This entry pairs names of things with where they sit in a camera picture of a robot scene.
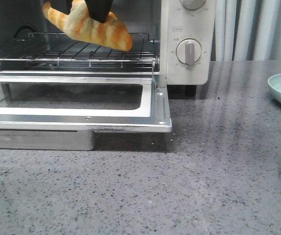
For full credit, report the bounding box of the golden croissant bread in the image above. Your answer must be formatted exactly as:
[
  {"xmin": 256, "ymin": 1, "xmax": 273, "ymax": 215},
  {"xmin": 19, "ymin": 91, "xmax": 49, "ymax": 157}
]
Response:
[{"xmin": 43, "ymin": 0, "xmax": 133, "ymax": 51}]

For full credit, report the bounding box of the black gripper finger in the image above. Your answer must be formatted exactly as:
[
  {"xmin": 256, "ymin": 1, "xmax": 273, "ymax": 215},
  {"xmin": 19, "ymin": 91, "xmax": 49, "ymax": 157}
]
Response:
[{"xmin": 85, "ymin": 0, "xmax": 113, "ymax": 23}]

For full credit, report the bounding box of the pale grey curtain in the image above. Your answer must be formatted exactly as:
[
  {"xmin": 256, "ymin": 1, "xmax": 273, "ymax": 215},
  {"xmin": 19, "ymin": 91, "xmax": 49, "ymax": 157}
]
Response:
[{"xmin": 211, "ymin": 0, "xmax": 281, "ymax": 61}]

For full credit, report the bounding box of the metal wire oven rack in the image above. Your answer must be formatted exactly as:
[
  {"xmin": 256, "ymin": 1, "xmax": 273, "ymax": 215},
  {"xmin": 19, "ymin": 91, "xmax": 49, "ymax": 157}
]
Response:
[{"xmin": 0, "ymin": 32, "xmax": 160, "ymax": 72}]

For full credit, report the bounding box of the lower beige timer knob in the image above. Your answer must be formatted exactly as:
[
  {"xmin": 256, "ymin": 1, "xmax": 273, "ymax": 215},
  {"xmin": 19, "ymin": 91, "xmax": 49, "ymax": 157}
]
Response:
[{"xmin": 176, "ymin": 39, "xmax": 202, "ymax": 66}]

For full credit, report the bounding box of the silver oven door handle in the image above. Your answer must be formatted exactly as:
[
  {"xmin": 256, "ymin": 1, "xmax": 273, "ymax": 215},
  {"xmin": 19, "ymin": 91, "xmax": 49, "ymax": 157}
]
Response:
[{"xmin": 0, "ymin": 130, "xmax": 95, "ymax": 151}]

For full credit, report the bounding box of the glass oven door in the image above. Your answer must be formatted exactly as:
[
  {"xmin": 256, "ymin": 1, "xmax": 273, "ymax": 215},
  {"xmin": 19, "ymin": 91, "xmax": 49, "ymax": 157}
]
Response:
[{"xmin": 0, "ymin": 73, "xmax": 172, "ymax": 133}]

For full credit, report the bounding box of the white Toshiba toaster oven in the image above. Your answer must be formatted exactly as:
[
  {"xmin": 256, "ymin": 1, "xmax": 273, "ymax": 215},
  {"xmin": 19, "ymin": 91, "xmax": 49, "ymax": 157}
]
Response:
[{"xmin": 0, "ymin": 0, "xmax": 216, "ymax": 86}]

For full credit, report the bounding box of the black right oven foot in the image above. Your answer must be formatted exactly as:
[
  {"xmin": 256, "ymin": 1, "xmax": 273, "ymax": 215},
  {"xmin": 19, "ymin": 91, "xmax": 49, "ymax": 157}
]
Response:
[{"xmin": 185, "ymin": 85, "xmax": 197, "ymax": 97}]

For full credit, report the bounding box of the upper beige oven knob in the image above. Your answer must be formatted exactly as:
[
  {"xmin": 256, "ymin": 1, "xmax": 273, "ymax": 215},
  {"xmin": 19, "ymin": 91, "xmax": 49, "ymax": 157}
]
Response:
[{"xmin": 180, "ymin": 0, "xmax": 205, "ymax": 10}]

